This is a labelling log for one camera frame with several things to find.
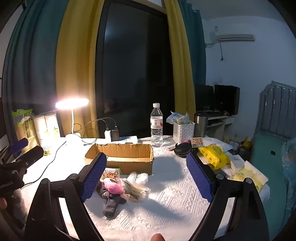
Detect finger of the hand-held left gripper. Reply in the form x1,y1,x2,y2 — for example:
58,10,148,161
14,146,44,168
8,138,29,155

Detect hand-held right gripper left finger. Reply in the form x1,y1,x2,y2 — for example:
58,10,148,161
24,152,108,241

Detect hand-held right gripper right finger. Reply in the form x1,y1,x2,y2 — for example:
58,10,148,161
186,152,270,241

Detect pink plush toy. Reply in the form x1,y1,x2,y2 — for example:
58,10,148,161
103,177,125,195

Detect dark grey dotted sock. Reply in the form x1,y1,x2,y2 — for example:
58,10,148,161
96,181,127,218

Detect brown cardboard box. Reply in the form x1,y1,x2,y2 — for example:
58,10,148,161
84,143,154,176

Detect clear cotton swab packet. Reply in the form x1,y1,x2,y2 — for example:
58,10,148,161
122,178,151,203

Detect person's left forearm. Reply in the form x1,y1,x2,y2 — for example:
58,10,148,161
9,188,28,230

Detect cartoon print tissue pack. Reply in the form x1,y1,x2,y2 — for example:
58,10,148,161
100,167,122,180

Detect white textured tablecloth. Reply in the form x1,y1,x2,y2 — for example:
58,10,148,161
14,136,271,241

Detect yellow plastic bag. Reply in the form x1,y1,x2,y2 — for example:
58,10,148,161
198,144,232,171

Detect green paper cup pack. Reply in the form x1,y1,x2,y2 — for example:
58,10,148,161
11,109,62,156

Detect black round case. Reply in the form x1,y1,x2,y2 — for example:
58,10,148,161
174,142,193,158

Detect patterned small box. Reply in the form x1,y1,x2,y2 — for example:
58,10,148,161
191,137,204,149

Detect white perforated basket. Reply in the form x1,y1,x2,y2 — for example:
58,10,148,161
173,120,195,144

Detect pale yellow packet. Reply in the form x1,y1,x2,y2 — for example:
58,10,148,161
232,161,270,193

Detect steel cup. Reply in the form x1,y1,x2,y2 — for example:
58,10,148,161
194,113,210,138

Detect white computer desk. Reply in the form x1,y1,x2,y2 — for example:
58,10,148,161
196,111,235,141

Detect crumpled plastic wrappers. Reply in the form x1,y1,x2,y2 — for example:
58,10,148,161
166,111,193,126

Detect white desk lamp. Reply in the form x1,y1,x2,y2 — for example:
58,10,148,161
55,98,89,145

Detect clear water bottle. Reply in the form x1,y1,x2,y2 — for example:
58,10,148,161
150,103,164,147

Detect teal curtain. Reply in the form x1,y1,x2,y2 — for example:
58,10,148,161
2,0,70,142
178,0,207,86

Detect black monitor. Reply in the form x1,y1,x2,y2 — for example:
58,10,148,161
195,85,215,112
214,85,240,115

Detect grey radiator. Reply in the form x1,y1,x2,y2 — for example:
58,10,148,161
253,81,296,140

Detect yellow curtain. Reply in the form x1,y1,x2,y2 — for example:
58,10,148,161
163,0,196,121
56,0,105,138

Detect dark window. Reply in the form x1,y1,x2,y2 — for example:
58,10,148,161
96,0,175,138

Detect white air conditioner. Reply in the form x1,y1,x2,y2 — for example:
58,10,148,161
217,34,255,42

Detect black lamp cable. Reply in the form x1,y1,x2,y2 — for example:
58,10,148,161
23,139,67,186

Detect black charger cable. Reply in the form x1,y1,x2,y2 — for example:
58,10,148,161
74,118,117,139

